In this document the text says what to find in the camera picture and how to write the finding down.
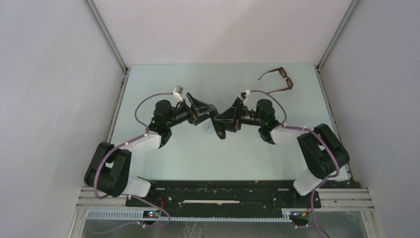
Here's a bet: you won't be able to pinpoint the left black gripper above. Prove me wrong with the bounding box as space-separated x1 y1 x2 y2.
166 93 215 128

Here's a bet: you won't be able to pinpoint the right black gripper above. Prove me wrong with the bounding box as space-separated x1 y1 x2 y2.
214 99 263 133

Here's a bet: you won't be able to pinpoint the light blue cleaning cloth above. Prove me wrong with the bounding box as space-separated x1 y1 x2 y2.
203 123 214 133

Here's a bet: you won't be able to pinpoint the black glasses case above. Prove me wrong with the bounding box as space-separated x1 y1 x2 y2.
212 120 226 140

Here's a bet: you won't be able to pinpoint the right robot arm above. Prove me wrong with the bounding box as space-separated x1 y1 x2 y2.
213 98 350 207

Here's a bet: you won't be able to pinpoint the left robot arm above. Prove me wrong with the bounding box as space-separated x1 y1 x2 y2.
84 92 218 207

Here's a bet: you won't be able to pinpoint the brown sunglasses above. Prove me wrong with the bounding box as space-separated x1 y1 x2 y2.
258 67 294 94

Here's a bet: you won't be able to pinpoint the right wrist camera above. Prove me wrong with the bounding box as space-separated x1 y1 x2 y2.
238 90 251 105

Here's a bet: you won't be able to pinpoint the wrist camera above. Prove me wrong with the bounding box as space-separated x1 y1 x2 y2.
172 85 183 102
238 90 251 105

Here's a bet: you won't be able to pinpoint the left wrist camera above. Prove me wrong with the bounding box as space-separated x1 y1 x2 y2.
172 85 183 102

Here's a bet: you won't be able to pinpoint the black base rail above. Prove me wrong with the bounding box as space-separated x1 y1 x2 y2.
145 180 321 219

